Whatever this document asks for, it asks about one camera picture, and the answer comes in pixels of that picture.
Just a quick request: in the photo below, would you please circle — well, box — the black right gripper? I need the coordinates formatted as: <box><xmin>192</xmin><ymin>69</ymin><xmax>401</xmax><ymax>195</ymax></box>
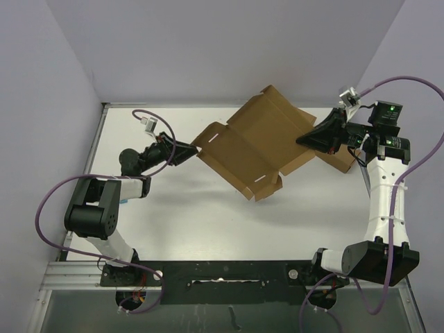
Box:
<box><xmin>296</xmin><ymin>108</ymin><xmax>373</xmax><ymax>155</ymax></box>

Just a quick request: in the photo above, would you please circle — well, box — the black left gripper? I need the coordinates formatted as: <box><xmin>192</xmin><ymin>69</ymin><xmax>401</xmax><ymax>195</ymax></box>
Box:
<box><xmin>139</xmin><ymin>131</ymin><xmax>198</xmax><ymax>173</ymax></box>

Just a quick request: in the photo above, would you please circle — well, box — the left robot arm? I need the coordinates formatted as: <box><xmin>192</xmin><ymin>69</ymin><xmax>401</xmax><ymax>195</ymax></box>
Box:
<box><xmin>64</xmin><ymin>132</ymin><xmax>198</xmax><ymax>285</ymax></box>

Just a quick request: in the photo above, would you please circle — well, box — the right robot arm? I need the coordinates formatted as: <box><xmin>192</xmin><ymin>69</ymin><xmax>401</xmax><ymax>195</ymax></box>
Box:
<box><xmin>296</xmin><ymin>101</ymin><xmax>420</xmax><ymax>287</ymax></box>

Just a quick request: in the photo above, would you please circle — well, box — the large closed cardboard box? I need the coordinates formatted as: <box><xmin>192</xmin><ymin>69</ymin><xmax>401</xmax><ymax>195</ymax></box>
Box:
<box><xmin>293</xmin><ymin>106</ymin><xmax>316</xmax><ymax>134</ymax></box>

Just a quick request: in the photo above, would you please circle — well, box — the small closed cardboard box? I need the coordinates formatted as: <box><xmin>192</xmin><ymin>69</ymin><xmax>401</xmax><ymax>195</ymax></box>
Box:
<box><xmin>315</xmin><ymin>145</ymin><xmax>356</xmax><ymax>173</ymax></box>

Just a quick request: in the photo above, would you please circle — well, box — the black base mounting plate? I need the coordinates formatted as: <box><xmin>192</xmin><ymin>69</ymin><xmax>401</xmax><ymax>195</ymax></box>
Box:
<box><xmin>100</xmin><ymin>260</ymin><xmax>328</xmax><ymax>305</ymax></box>

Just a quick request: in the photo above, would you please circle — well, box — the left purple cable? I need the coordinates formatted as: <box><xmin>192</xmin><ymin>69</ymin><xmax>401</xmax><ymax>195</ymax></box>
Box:
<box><xmin>35</xmin><ymin>109</ymin><xmax>202</xmax><ymax>316</ymax></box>

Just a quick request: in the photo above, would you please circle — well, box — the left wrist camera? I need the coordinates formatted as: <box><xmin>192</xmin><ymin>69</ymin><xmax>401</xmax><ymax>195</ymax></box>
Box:
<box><xmin>140</xmin><ymin>117</ymin><xmax>157</xmax><ymax>137</ymax></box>

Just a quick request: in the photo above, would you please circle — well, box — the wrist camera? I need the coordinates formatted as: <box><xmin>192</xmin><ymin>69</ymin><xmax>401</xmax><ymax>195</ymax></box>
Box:
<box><xmin>339</xmin><ymin>86</ymin><xmax>361</xmax><ymax>119</ymax></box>
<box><xmin>140</xmin><ymin>117</ymin><xmax>157</xmax><ymax>137</ymax></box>

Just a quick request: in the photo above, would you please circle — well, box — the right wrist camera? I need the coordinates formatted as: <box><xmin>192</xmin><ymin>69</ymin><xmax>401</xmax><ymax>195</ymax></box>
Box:
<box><xmin>339</xmin><ymin>86</ymin><xmax>361</xmax><ymax>119</ymax></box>

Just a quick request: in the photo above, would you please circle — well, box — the aluminium table frame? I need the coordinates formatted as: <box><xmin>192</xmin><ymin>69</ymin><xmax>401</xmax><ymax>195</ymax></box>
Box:
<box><xmin>27</xmin><ymin>100</ymin><xmax>426</xmax><ymax>333</ymax></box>

